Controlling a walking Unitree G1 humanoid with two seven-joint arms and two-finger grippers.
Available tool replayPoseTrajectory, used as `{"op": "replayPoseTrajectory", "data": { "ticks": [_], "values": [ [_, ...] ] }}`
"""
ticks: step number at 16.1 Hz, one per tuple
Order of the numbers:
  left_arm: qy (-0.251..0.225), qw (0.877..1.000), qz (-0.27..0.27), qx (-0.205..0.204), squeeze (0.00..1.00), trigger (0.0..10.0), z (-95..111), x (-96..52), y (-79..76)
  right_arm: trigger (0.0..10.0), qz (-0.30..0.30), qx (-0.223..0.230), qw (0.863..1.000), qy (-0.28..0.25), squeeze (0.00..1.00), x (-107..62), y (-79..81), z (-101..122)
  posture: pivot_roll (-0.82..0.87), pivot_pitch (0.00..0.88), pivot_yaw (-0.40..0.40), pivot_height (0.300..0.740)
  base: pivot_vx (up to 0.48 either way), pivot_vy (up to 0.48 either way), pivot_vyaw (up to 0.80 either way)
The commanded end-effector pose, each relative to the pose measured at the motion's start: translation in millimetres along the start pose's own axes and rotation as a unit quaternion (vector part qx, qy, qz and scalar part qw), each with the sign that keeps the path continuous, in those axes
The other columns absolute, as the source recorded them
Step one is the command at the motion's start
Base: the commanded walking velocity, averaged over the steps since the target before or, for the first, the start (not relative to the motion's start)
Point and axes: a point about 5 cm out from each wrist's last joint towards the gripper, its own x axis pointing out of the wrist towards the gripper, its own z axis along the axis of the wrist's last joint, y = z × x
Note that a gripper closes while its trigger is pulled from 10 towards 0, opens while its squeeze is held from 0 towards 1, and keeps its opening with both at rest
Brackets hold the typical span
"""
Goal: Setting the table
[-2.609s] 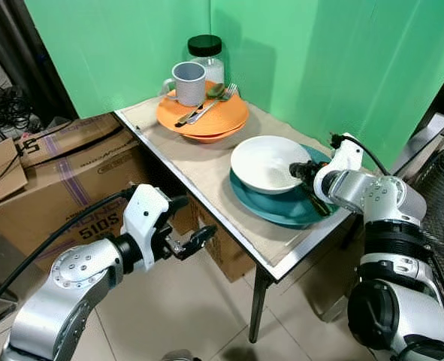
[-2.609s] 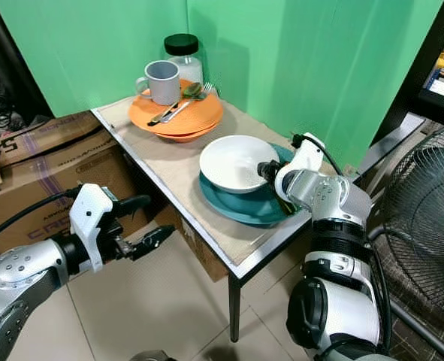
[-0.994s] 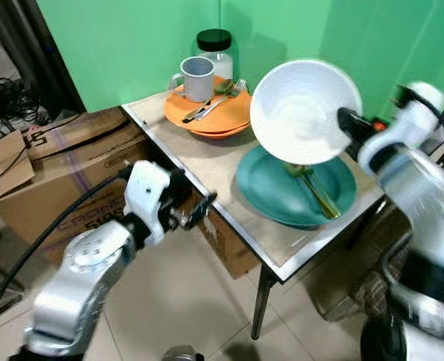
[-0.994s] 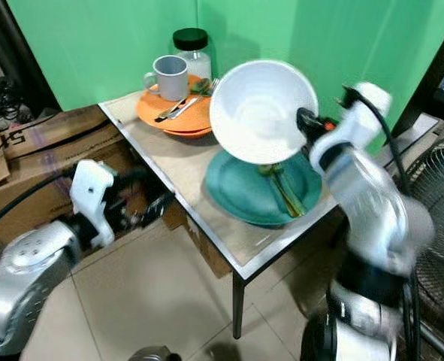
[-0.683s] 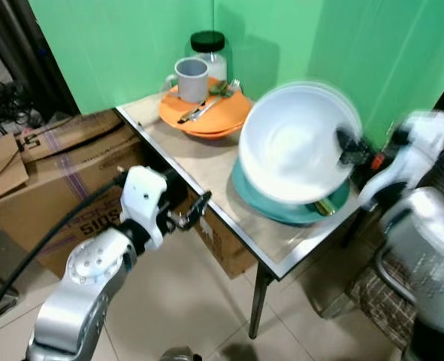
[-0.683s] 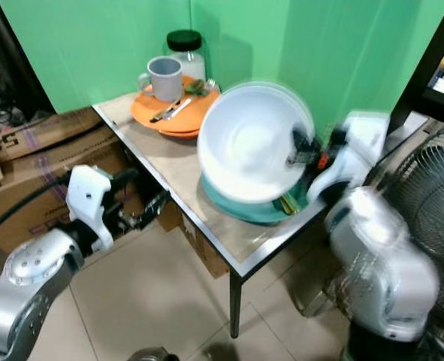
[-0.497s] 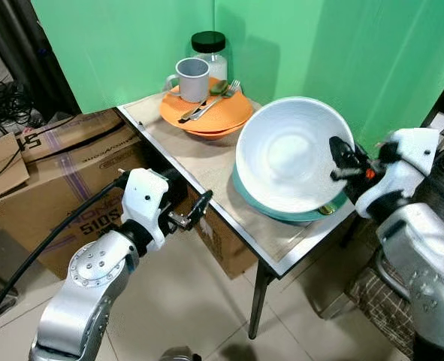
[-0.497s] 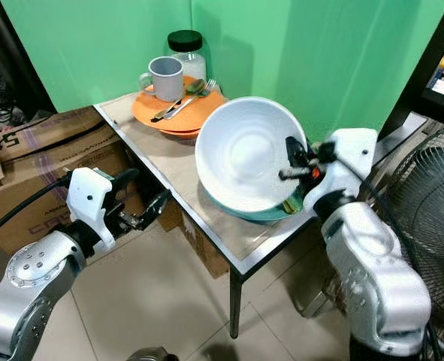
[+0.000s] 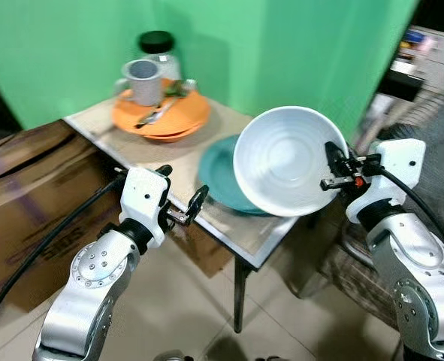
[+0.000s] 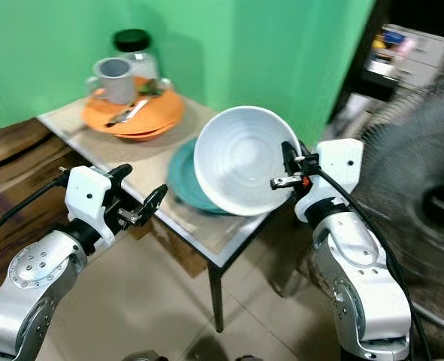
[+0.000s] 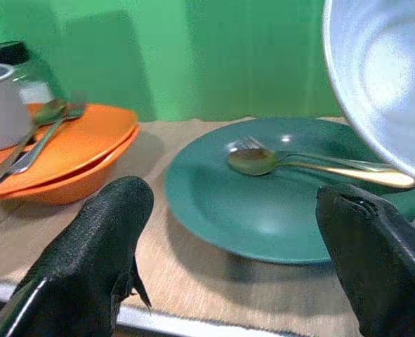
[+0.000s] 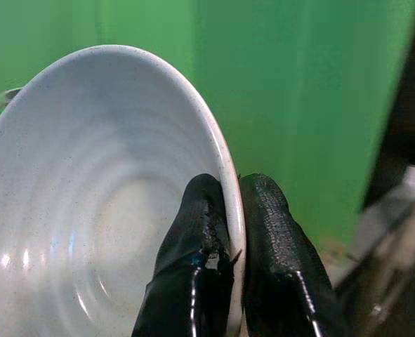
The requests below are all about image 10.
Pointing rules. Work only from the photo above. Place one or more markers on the glass jar with black lid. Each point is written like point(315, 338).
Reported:
point(135, 43)

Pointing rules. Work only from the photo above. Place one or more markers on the black electric fan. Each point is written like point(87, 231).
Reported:
point(424, 173)

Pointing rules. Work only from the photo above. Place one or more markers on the brown cardboard box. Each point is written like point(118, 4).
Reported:
point(11, 167)

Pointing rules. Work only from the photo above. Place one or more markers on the orange plastic plate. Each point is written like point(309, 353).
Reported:
point(148, 137)
point(161, 109)

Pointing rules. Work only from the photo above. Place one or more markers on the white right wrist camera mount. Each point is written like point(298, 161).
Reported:
point(338, 165)

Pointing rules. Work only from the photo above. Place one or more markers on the teal plate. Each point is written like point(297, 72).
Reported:
point(180, 177)

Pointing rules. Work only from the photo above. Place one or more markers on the beige metal-framed table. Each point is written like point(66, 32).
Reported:
point(193, 227)

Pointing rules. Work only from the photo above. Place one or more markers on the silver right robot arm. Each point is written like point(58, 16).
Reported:
point(357, 265)

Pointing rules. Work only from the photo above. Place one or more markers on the grey robot foot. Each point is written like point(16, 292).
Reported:
point(145, 356)

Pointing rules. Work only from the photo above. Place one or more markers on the grey cluttered drawer shelf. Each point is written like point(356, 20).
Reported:
point(413, 62)

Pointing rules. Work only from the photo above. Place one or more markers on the green backdrop cloth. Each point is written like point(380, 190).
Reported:
point(252, 53)

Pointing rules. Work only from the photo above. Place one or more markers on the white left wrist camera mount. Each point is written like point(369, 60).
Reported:
point(88, 194)

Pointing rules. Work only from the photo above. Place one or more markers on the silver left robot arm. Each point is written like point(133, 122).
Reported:
point(37, 277)

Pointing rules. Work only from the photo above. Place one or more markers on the grey mug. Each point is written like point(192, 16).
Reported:
point(118, 83)

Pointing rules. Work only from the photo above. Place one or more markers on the white ceramic bowl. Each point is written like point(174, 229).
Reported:
point(240, 162)

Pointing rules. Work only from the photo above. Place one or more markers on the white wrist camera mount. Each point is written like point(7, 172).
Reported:
point(88, 194)
point(338, 165)

